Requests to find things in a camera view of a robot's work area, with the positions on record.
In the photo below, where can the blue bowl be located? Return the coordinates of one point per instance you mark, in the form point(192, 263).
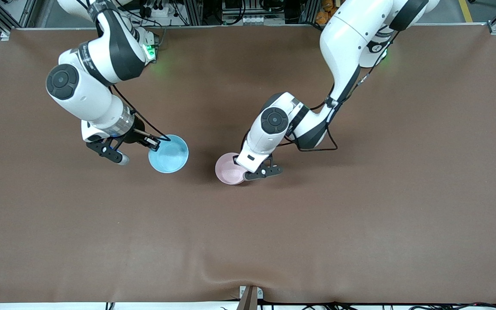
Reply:
point(170, 156)

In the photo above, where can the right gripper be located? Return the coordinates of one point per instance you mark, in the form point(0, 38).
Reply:
point(138, 134)

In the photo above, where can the black equipment rack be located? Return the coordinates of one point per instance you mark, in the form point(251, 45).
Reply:
point(235, 6)

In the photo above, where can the white power strip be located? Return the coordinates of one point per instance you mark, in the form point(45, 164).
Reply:
point(162, 9)

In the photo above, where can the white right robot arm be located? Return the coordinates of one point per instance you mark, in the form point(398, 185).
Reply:
point(84, 90)

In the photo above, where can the white connector block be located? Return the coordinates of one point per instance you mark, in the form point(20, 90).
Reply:
point(254, 20)

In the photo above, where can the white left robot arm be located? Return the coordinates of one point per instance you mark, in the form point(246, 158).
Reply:
point(347, 38)

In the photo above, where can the orange packaged goods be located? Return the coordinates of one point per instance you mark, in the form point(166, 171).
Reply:
point(323, 17)

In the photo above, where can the pink bowl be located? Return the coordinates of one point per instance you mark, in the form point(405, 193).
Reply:
point(226, 170)

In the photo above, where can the brown table mat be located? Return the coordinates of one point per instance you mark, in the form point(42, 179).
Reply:
point(248, 237)

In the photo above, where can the grey metal bracket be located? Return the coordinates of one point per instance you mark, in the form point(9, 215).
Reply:
point(260, 293)

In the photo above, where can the brown flat bar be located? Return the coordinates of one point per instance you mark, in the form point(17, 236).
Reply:
point(248, 301)

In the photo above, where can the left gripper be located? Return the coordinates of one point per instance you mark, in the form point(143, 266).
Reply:
point(234, 157)

